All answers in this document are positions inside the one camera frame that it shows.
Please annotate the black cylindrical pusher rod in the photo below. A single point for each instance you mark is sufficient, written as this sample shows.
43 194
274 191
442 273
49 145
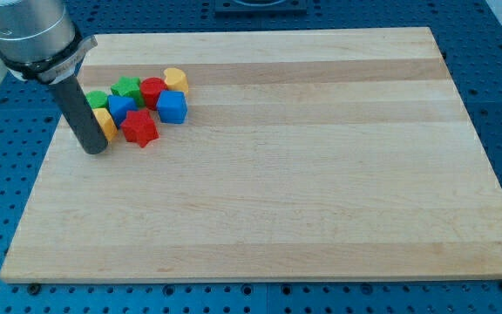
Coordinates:
76 110

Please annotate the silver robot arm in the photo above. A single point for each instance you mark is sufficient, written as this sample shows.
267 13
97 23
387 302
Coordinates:
39 41

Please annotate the green circle block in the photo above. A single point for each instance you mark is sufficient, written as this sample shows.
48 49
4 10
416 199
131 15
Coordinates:
97 99

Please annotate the yellow pentagon block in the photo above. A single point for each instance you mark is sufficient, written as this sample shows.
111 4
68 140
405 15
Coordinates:
106 123

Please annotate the blue pentagon block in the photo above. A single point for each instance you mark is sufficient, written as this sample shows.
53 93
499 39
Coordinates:
119 106

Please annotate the green star block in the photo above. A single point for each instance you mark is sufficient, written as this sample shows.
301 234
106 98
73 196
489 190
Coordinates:
129 87

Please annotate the red star block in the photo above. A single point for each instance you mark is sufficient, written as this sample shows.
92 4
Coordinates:
139 127

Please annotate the red heart block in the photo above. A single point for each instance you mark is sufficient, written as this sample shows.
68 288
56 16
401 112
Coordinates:
150 89

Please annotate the blue cube block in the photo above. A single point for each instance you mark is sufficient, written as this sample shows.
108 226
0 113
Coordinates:
172 107

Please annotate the yellow crescent block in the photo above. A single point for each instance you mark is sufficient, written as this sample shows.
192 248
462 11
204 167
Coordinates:
176 80

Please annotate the dark mounting plate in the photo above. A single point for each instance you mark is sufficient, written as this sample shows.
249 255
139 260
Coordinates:
259 6

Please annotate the wooden board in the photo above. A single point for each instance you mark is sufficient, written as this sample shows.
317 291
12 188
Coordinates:
327 155

